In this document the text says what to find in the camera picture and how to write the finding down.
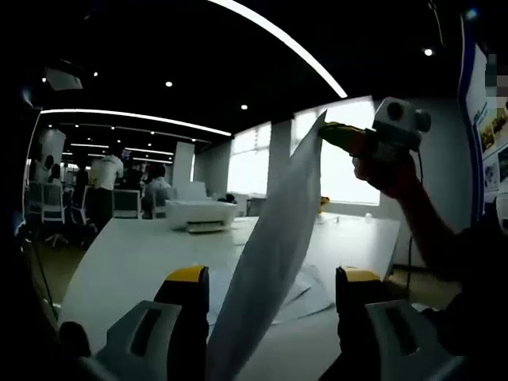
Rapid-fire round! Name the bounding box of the white table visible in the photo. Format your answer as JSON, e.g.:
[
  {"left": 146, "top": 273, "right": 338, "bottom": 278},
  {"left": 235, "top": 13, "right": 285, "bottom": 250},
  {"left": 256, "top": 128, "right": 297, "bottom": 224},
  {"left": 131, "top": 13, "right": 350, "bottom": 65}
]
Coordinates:
[{"left": 59, "top": 214, "right": 402, "bottom": 381}]

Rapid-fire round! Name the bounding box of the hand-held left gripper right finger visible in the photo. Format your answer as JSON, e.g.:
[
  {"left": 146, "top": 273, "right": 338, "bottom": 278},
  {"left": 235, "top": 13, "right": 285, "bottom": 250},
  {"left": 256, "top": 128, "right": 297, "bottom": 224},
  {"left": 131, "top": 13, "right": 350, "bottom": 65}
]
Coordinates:
[{"left": 319, "top": 265, "right": 466, "bottom": 381}]

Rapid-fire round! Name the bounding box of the dark rounded object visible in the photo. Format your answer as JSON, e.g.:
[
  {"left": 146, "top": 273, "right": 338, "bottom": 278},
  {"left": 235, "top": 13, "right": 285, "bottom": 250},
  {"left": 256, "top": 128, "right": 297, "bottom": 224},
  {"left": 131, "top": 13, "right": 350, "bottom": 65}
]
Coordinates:
[{"left": 58, "top": 321, "right": 93, "bottom": 358}]

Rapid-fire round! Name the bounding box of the long ceiling light strip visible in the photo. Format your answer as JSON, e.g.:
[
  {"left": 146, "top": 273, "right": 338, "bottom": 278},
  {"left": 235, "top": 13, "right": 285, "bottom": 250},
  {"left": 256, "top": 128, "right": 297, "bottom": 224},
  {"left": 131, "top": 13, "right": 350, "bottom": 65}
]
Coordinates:
[{"left": 208, "top": 0, "right": 348, "bottom": 98}]

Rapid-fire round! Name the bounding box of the small window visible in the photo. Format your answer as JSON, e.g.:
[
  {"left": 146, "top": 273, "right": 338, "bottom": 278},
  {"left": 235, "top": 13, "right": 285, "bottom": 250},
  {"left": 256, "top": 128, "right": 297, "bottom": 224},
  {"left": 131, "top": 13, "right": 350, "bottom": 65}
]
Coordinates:
[{"left": 226, "top": 121, "right": 273, "bottom": 196}]

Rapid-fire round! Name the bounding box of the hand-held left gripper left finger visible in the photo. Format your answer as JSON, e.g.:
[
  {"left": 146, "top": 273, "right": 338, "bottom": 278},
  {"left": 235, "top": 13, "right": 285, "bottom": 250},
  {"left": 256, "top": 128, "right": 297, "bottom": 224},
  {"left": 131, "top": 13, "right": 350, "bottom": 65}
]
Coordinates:
[{"left": 94, "top": 264, "right": 210, "bottom": 381}]

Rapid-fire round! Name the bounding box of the white printing paper sheet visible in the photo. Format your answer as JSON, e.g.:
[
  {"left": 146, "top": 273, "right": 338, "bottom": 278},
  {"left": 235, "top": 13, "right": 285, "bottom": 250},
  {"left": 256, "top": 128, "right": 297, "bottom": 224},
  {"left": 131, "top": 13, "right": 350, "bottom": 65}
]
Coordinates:
[{"left": 205, "top": 109, "right": 329, "bottom": 381}]

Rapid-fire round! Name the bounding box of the wall poster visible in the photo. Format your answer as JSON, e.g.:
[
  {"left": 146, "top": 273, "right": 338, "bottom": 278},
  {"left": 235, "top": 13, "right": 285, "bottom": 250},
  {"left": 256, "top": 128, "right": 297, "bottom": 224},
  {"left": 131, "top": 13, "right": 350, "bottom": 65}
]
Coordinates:
[{"left": 458, "top": 15, "right": 508, "bottom": 223}]

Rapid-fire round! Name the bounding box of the white printer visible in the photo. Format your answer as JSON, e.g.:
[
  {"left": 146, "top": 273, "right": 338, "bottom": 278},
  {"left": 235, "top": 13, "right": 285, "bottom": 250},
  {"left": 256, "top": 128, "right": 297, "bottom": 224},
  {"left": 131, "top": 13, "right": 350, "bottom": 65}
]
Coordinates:
[{"left": 164, "top": 181, "right": 239, "bottom": 234}]

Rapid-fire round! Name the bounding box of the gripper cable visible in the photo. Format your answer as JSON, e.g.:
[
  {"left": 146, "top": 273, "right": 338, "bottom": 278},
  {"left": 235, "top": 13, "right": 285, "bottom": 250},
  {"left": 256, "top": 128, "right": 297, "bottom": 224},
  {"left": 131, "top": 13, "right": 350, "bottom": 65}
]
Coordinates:
[{"left": 406, "top": 149, "right": 425, "bottom": 298}]

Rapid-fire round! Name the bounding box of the stack of white printing papers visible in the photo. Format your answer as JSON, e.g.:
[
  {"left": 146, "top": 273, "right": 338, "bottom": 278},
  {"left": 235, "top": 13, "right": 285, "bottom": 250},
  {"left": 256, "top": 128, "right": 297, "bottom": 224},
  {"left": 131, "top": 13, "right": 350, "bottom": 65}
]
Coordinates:
[{"left": 208, "top": 264, "right": 335, "bottom": 323}]

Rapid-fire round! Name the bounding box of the ceiling air conditioner panel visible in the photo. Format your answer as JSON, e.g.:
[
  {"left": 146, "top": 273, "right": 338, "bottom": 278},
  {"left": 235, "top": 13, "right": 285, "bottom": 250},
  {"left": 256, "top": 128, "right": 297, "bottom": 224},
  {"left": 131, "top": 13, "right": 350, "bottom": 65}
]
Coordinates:
[{"left": 44, "top": 67, "right": 84, "bottom": 91}]

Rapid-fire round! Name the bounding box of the person's right hand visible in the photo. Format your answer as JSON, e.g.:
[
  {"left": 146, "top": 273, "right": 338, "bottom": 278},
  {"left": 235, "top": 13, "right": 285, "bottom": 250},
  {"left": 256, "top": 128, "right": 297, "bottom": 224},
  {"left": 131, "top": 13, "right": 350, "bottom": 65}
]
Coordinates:
[{"left": 352, "top": 150, "right": 424, "bottom": 200}]

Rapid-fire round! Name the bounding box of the white office chair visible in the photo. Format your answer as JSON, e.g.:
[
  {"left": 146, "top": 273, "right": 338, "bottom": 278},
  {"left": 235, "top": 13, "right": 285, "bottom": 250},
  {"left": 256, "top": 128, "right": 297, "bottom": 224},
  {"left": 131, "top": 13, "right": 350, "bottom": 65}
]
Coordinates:
[{"left": 112, "top": 189, "right": 143, "bottom": 220}]

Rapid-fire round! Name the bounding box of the curved ceiling light strip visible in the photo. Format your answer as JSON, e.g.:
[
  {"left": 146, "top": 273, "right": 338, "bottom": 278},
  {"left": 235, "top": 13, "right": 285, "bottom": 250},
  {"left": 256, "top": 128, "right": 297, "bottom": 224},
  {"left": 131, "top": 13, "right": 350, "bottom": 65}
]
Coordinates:
[{"left": 39, "top": 109, "right": 233, "bottom": 137}]

